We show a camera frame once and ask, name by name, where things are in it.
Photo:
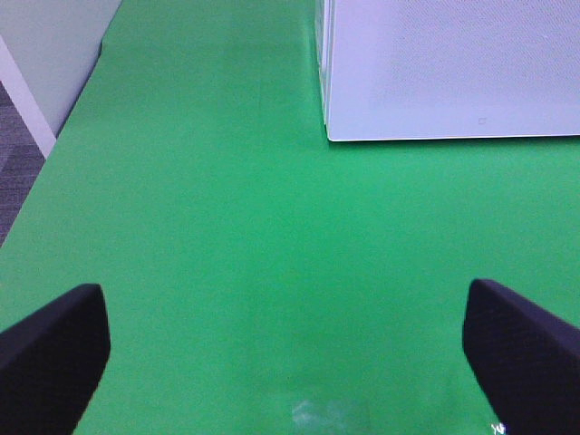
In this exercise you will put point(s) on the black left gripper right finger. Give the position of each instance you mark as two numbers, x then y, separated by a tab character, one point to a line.
524	358

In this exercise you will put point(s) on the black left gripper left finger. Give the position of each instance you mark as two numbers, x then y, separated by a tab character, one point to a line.
52	362

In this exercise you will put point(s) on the white microwave oven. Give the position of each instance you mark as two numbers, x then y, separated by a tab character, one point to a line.
324	68

